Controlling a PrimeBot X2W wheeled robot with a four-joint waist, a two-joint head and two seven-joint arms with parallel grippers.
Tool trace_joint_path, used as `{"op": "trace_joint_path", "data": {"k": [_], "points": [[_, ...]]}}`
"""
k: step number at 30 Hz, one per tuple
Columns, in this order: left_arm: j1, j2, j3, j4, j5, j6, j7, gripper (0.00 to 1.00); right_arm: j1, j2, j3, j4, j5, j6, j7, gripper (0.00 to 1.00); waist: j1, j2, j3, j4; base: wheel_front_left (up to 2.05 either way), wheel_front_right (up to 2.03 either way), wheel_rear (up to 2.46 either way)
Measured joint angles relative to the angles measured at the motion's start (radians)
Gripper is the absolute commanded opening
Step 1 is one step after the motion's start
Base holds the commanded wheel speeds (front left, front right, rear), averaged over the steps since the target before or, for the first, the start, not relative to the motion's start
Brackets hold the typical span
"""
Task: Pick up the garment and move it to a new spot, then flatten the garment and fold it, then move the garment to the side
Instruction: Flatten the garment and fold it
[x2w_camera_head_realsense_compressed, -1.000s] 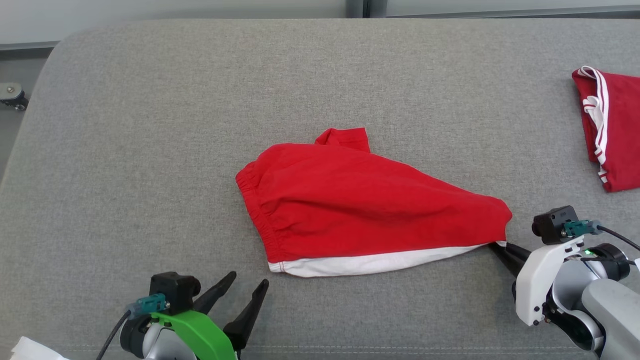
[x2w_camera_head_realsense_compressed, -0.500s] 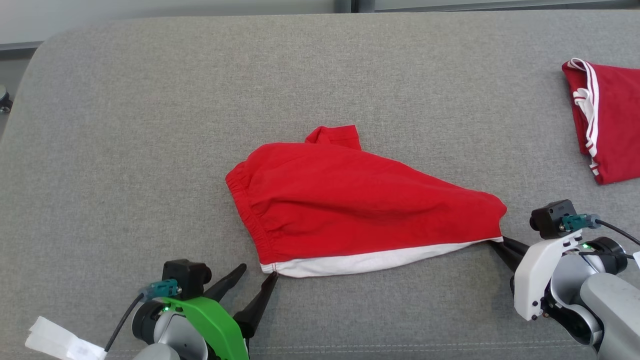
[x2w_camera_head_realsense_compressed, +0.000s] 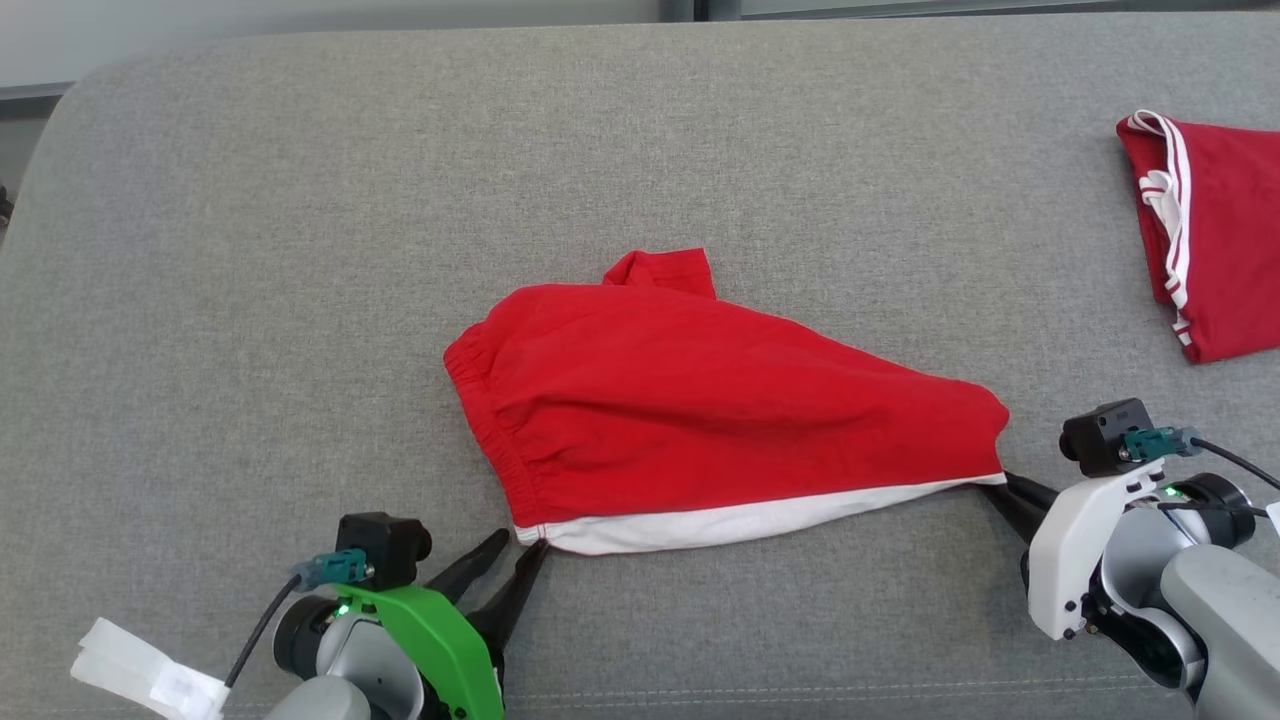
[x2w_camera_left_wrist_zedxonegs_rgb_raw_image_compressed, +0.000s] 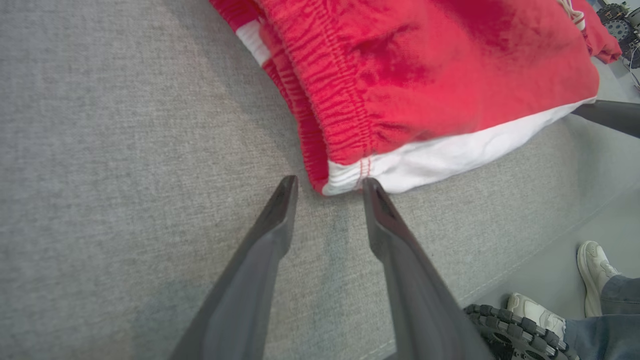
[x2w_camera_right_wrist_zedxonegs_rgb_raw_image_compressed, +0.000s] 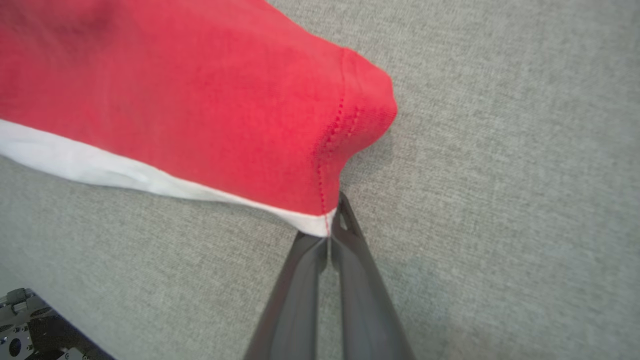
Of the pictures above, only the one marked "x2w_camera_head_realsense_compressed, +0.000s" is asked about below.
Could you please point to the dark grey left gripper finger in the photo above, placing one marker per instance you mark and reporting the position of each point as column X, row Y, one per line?
column 470, row 565
column 515, row 595

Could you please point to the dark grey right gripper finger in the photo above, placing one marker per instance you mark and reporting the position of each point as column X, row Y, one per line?
column 1035, row 492
column 1020, row 518

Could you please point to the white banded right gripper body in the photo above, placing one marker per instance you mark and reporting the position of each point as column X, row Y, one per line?
column 1075, row 550

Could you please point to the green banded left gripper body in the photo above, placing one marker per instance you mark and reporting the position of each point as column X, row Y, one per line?
column 440, row 630

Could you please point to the red shorts with white stripe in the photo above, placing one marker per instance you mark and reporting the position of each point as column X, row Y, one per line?
column 700, row 400

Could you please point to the red Bulls 23 jersey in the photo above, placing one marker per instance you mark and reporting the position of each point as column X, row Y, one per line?
column 1230, row 240

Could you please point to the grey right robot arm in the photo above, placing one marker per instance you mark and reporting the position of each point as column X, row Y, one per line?
column 1220, row 620

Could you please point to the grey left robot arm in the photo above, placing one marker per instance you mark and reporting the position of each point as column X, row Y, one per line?
column 350, row 690

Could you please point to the white paper tag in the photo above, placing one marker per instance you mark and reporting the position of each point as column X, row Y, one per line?
column 130, row 670

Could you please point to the black caster wheel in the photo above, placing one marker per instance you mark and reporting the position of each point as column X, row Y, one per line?
column 5, row 205

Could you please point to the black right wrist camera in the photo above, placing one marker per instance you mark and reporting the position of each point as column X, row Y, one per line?
column 1100, row 435

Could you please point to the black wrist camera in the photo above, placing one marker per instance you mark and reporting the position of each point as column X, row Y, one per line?
column 1100, row 435
column 385, row 545

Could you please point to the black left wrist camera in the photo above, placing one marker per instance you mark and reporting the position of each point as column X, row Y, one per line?
column 385, row 545

